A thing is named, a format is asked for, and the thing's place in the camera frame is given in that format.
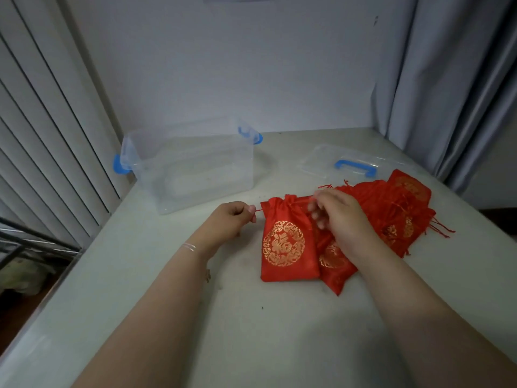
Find person's right hand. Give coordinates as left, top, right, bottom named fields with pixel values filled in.
left=307, top=187, right=383, bottom=266

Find person's left hand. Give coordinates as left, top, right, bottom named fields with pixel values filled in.
left=188, top=201, right=257, bottom=260

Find red drawstring bag gold emblem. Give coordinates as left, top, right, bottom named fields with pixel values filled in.
left=255, top=194, right=322, bottom=283

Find person's left forearm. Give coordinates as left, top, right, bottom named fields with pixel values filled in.
left=72, top=241, right=215, bottom=388

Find person's right forearm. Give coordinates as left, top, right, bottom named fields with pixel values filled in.
left=351, top=240, right=517, bottom=388

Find clear plastic storage box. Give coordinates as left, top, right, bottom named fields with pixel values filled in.
left=113, top=115, right=264, bottom=216

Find pile of red pouches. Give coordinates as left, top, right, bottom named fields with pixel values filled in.
left=314, top=169, right=456, bottom=296

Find grey curtain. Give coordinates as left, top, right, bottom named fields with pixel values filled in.
left=371, top=0, right=517, bottom=195

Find white vertical blinds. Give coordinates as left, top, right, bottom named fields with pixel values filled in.
left=0, top=0, right=135, bottom=252

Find dark metal rack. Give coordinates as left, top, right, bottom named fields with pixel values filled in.
left=0, top=216, right=82, bottom=272

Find beige cloth bundle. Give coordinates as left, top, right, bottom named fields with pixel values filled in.
left=0, top=258, right=58, bottom=296

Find clear lid with blue handle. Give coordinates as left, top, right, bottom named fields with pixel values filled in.
left=298, top=143, right=409, bottom=185

